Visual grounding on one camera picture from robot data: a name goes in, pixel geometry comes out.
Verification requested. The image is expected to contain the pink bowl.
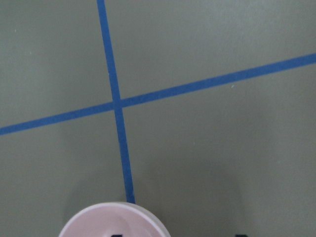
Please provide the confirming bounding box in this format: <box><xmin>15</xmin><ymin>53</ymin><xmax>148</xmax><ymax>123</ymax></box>
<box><xmin>59</xmin><ymin>202</ymin><xmax>170</xmax><ymax>237</ymax></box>

